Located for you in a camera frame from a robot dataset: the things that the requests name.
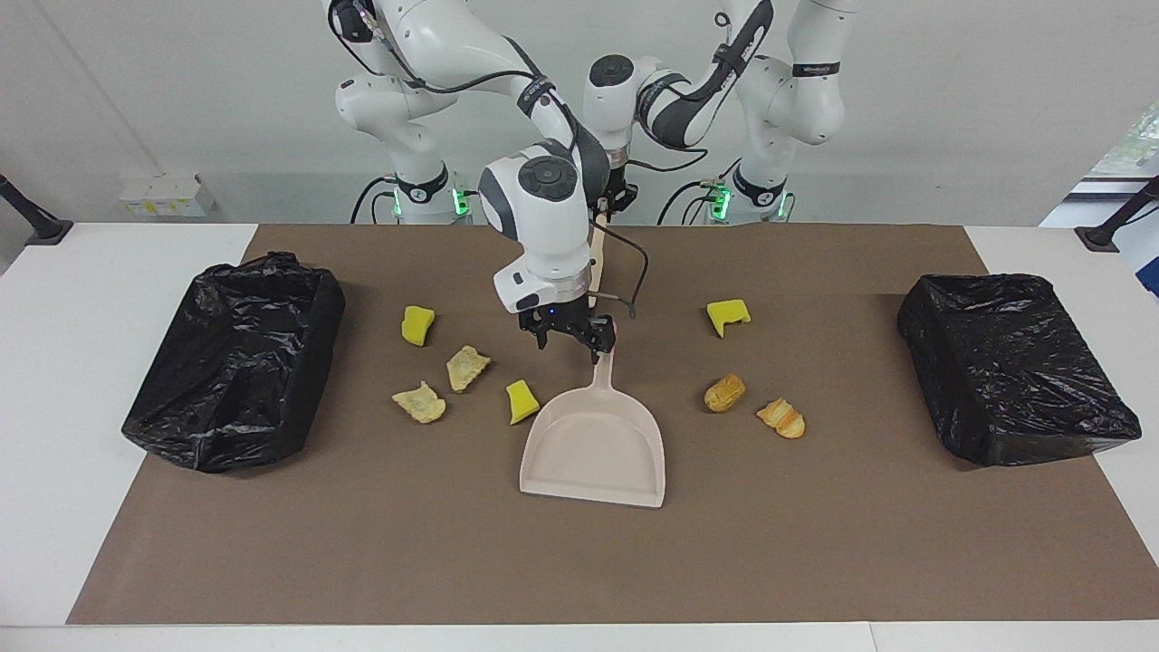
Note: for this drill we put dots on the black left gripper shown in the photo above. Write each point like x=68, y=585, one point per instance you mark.
x=623, y=195

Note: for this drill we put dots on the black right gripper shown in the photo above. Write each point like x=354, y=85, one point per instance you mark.
x=554, y=319

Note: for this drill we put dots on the beige brush with black bristles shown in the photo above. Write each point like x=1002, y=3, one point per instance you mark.
x=598, y=263

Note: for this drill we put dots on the small curved yellow sponge piece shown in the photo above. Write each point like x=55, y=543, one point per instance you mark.
x=520, y=401

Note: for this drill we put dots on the tall pale dumpling piece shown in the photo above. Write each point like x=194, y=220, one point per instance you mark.
x=467, y=368

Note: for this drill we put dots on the beige plastic dustpan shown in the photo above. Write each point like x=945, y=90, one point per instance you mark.
x=593, y=453

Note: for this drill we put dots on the notched yellow sponge piece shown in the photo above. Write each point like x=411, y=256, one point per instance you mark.
x=727, y=315

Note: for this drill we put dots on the brown bread roll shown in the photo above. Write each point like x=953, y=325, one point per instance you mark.
x=724, y=392

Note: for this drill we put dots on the wide pale dumpling piece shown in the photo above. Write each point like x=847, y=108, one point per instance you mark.
x=419, y=402

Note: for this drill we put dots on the orange striped bread piece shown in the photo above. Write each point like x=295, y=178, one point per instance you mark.
x=780, y=417

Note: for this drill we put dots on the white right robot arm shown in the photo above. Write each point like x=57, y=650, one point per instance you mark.
x=543, y=226

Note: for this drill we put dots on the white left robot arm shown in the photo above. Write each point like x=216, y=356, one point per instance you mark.
x=797, y=100

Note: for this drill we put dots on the bin lined with black bag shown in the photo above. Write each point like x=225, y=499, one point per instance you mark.
x=1005, y=362
x=235, y=362

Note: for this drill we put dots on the rounded yellow sponge piece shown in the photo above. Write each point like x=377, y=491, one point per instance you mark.
x=417, y=325

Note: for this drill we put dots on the brown paper table mat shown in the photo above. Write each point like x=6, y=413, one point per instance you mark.
x=579, y=561

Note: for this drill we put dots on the white wall socket box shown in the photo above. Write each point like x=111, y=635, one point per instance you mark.
x=167, y=195

